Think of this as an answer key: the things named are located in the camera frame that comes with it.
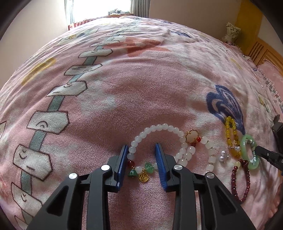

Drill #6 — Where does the white bead charm bracelet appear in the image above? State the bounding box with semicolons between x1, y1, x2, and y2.
126;123;188;183

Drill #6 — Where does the green jade bangle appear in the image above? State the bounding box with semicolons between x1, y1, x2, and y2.
240;134;259;170

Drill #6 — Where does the pearl cluster charm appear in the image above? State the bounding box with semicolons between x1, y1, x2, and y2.
219;150;229;163

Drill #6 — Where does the pink pillow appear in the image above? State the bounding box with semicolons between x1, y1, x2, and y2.
258;60;282;105

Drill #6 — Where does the pink patterned blanket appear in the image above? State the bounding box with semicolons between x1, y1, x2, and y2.
1;16;282;229

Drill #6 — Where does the dried flower bouquet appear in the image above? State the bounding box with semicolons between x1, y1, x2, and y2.
222;22;241;45

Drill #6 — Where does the wooden headboard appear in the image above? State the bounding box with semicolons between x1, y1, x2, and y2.
236;1;282;67

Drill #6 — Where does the wooden windowsill desk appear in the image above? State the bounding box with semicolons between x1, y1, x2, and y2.
104;13;133;18

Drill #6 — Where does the grey curtain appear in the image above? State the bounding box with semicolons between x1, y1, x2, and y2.
131;0;151;18

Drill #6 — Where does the dark red bead bracelet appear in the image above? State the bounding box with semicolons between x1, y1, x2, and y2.
231;159;252;204

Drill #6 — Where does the yellow bead bracelet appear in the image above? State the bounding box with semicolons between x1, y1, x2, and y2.
224;115;242;160

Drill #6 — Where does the white barrel bead bracelet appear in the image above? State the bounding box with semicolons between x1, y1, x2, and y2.
174;129;217;173

